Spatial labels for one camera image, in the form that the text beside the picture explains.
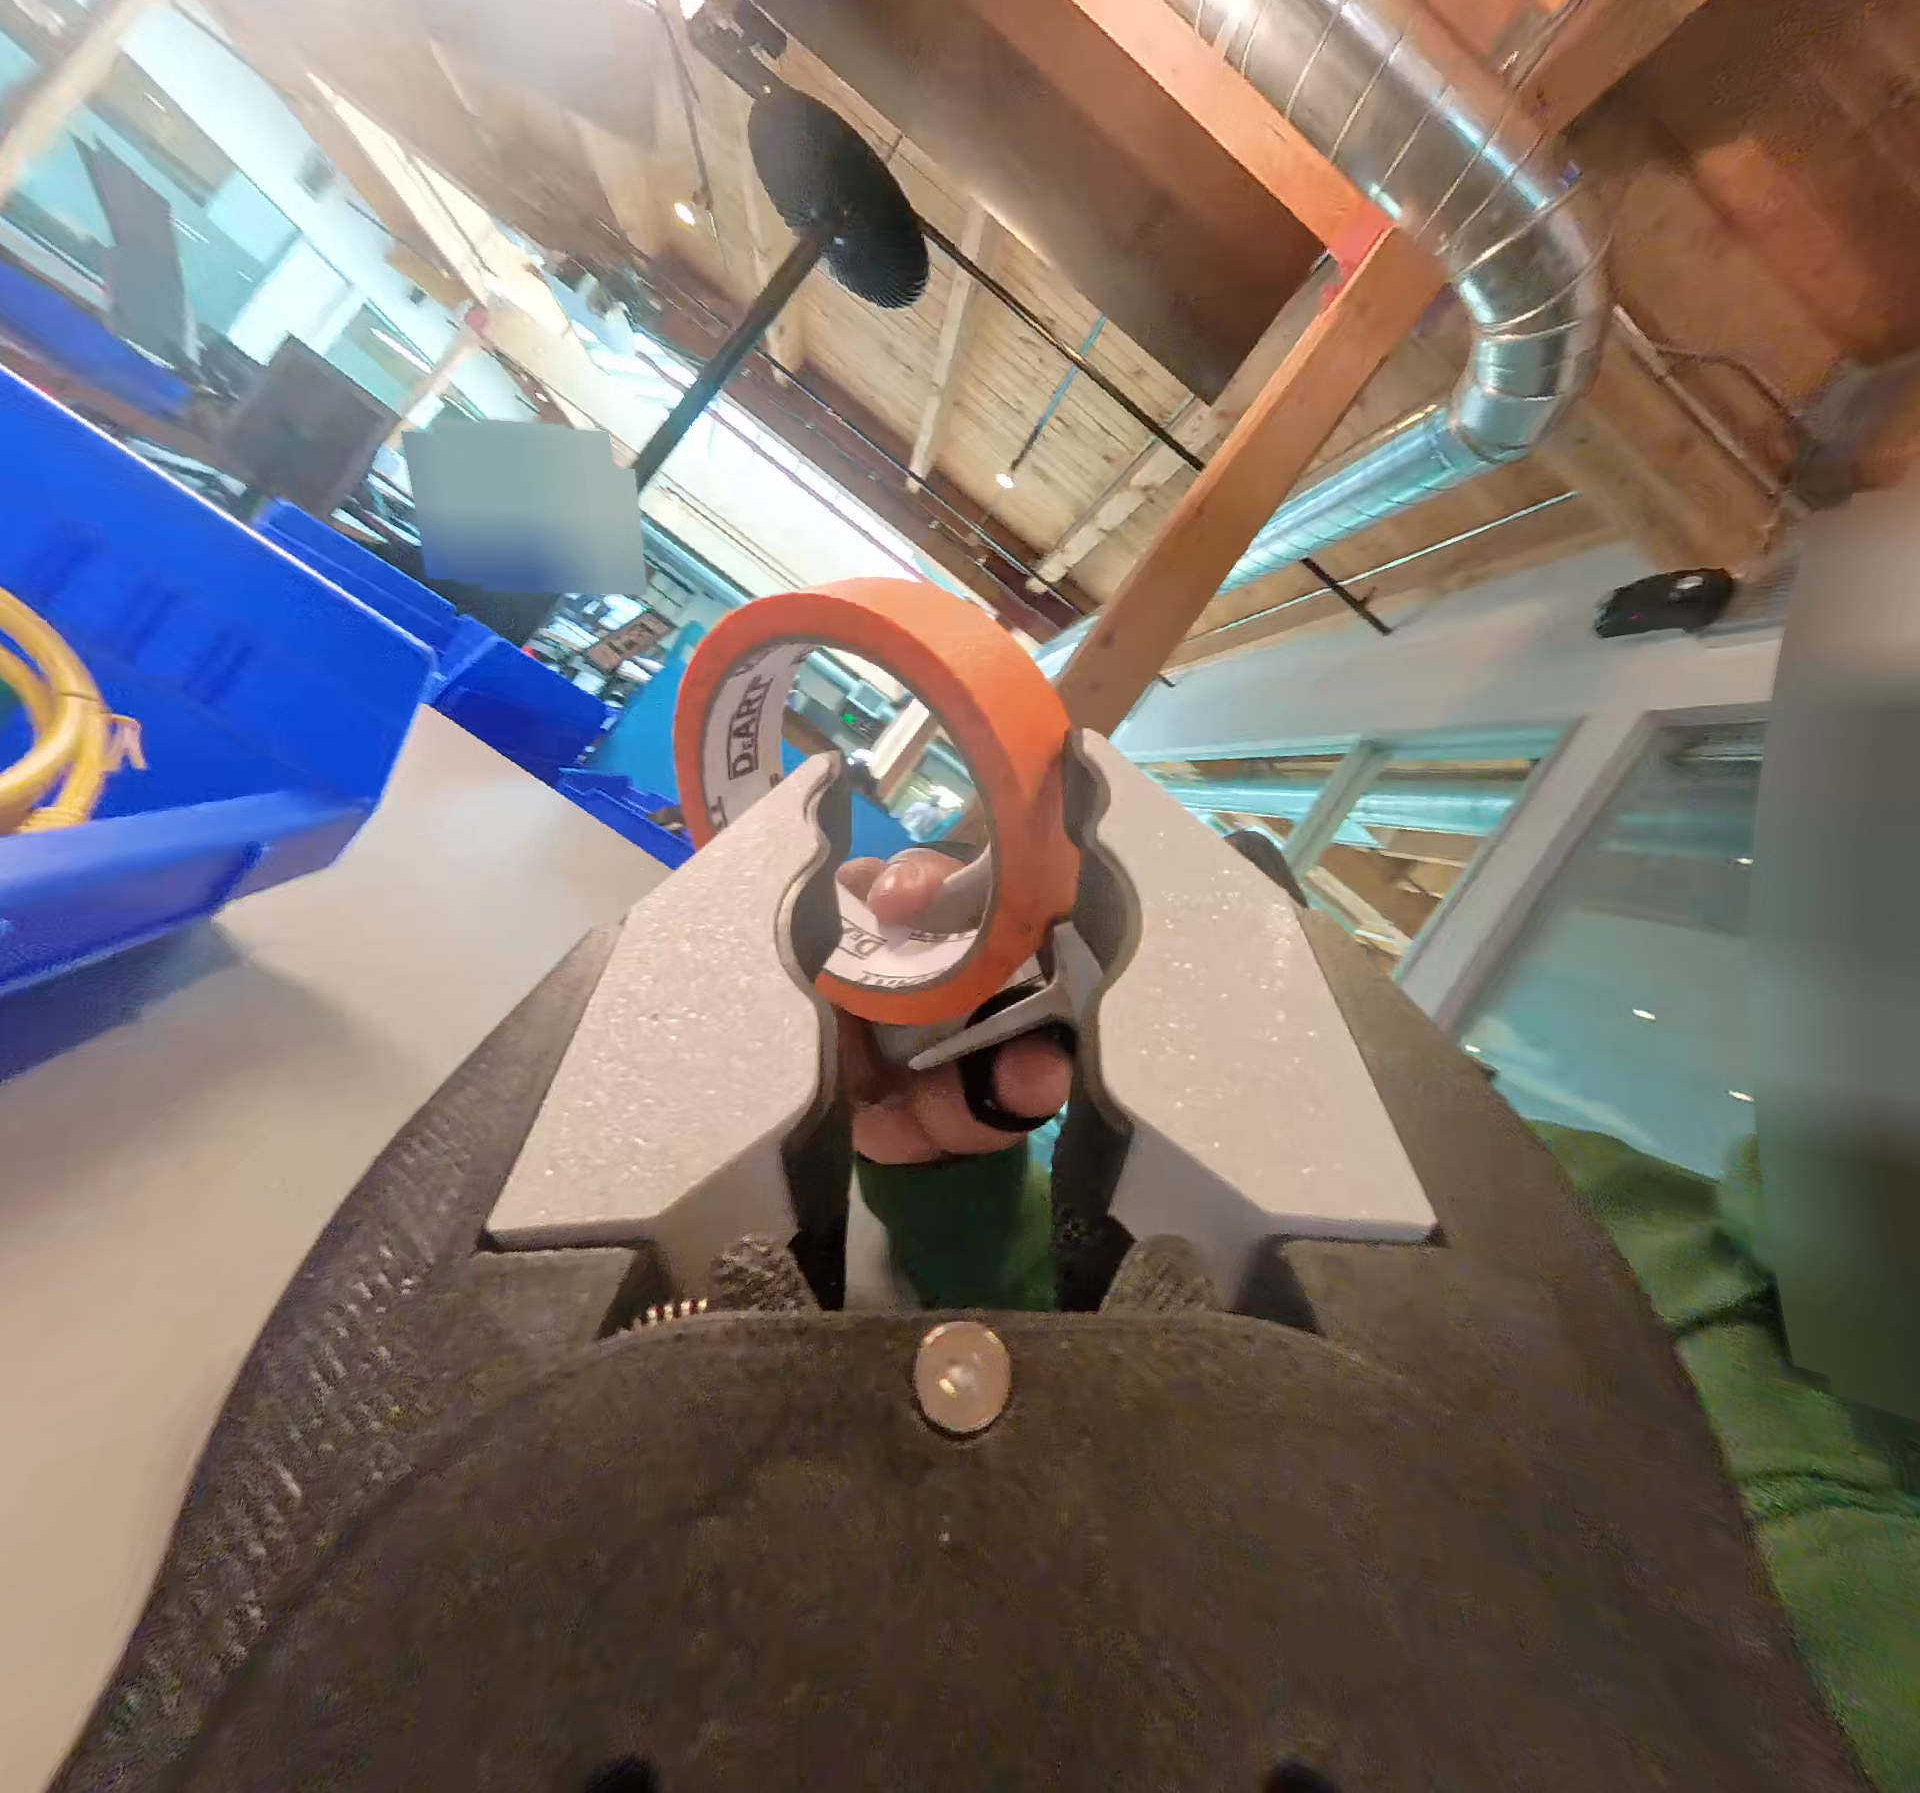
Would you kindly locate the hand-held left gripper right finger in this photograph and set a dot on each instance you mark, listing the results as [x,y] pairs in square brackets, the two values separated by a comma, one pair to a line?
[1261,1074]

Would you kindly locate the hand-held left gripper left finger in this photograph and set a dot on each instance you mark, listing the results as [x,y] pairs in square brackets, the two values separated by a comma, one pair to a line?
[664,1074]

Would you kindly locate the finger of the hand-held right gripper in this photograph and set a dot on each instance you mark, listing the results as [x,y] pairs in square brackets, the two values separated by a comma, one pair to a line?
[1006,1038]

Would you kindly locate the orange tape roll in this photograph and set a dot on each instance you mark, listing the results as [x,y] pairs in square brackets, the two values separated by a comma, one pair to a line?
[1006,715]

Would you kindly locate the blue plastic bin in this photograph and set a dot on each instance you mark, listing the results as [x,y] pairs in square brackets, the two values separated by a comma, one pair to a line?
[174,741]
[444,655]

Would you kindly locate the person's right forearm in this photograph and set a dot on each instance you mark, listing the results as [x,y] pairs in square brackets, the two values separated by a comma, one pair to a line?
[944,1244]

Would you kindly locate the person's right hand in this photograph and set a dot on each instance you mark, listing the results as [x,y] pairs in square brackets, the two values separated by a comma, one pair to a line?
[919,1103]

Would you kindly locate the black computer monitor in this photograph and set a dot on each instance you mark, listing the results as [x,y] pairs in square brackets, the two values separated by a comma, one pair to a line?
[307,430]

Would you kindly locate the black floor lamp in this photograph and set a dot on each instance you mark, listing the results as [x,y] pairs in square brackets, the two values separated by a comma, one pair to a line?
[826,188]

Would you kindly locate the blue partition wall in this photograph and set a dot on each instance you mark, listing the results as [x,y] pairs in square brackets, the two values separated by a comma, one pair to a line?
[643,729]

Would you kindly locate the wooden support post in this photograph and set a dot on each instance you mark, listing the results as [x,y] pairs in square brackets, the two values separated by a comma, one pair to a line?
[1248,471]

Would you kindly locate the black wall speaker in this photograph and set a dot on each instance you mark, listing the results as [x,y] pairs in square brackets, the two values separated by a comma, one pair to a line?
[1671,606]

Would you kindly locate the silver ceiling duct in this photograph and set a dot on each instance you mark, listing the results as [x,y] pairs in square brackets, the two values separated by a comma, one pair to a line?
[1436,149]

